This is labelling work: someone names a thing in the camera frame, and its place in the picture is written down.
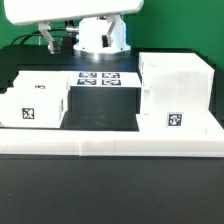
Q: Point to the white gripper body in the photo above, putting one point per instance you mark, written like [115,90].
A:
[20,12]

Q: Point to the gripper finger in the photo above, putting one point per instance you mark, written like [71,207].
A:
[53,45]
[109,24]

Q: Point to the white front drawer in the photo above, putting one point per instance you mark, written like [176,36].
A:
[38,108]

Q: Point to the white drawer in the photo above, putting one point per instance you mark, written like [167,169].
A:
[38,108]
[41,82]

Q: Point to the white drawer cabinet box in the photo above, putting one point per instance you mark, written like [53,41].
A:
[176,90]

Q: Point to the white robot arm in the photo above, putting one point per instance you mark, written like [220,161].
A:
[101,31]

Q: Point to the white rear drawer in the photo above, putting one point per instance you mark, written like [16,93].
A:
[41,82]

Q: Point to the black connector box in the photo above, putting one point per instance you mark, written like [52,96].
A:
[68,42]

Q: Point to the fiducial marker sheet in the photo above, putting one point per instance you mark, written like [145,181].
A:
[105,79]

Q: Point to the white L-shaped border fence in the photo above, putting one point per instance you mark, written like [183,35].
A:
[168,141]

